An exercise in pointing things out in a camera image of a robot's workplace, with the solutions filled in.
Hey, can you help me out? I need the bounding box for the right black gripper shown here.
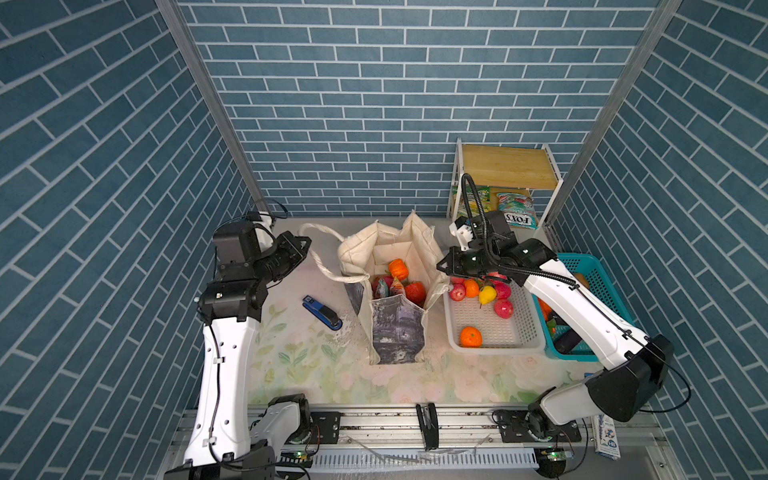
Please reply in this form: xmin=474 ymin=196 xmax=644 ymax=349
xmin=434 ymin=244 xmax=497 ymax=278

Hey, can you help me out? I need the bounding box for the red bell pepper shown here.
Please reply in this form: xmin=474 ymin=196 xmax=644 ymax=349
xmin=404 ymin=281 xmax=427 ymax=307

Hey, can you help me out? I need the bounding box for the cream canvas tote bag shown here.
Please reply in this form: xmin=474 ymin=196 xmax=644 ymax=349
xmin=299 ymin=213 xmax=449 ymax=365

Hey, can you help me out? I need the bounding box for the orange Fox's candy bag top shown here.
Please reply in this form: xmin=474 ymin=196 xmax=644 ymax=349
xmin=388 ymin=277 xmax=405 ymax=297

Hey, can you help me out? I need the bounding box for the green Fox's candy bag top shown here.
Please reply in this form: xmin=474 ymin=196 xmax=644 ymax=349
xmin=371 ymin=275 xmax=392 ymax=299

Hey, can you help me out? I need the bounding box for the green fox's candy bag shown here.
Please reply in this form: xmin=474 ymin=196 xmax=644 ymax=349
xmin=496 ymin=192 xmax=538 ymax=230
xmin=371 ymin=275 xmax=392 ymax=299

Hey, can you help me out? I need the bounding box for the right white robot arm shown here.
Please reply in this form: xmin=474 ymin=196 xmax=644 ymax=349
xmin=437 ymin=211 xmax=674 ymax=441

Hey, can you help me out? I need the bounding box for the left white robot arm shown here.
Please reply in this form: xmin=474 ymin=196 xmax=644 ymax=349
xmin=164 ymin=217 xmax=311 ymax=479

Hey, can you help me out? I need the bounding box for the green Fox's candy bag lower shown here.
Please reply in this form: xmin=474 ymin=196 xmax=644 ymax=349
xmin=496 ymin=192 xmax=538 ymax=230

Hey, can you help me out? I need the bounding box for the green yellow candy bag lower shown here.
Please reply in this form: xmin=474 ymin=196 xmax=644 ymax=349
xmin=452 ymin=186 xmax=494 ymax=218

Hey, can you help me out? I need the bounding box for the small orange tangerine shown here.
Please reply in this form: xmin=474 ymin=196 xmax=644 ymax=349
xmin=463 ymin=279 xmax=480 ymax=298

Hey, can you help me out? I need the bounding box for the white wooden two-tier shelf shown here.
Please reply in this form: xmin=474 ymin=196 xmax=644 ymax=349
xmin=446 ymin=140 xmax=564 ymax=245

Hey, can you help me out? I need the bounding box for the white plastic basket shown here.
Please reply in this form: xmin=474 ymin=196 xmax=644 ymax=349
xmin=443 ymin=281 xmax=545 ymax=355

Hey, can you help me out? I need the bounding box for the brown potato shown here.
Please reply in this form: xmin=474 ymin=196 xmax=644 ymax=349
xmin=573 ymin=272 xmax=590 ymax=289

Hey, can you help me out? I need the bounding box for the blue black stapler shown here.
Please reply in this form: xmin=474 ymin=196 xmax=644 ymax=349
xmin=302 ymin=295 xmax=343 ymax=331

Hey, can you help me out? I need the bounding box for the purple eggplant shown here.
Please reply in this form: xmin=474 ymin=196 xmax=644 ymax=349
xmin=553 ymin=329 xmax=582 ymax=354

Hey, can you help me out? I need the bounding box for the white blue box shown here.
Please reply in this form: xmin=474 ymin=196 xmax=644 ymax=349
xmin=592 ymin=414 xmax=621 ymax=461

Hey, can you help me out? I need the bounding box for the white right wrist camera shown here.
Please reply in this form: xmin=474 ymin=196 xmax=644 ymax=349
xmin=449 ymin=216 xmax=475 ymax=251

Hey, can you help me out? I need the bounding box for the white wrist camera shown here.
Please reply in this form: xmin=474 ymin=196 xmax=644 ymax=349
xmin=243 ymin=210 xmax=276 ymax=252
xmin=449 ymin=216 xmax=475 ymax=251

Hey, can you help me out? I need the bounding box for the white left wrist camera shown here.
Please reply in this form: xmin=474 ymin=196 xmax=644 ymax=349
xmin=243 ymin=210 xmax=276 ymax=252

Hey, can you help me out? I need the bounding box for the black rail clamp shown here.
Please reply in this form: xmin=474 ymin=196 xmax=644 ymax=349
xmin=415 ymin=402 xmax=440 ymax=452

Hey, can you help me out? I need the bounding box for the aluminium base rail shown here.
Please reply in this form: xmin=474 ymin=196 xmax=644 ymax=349
xmin=284 ymin=404 xmax=681 ymax=479

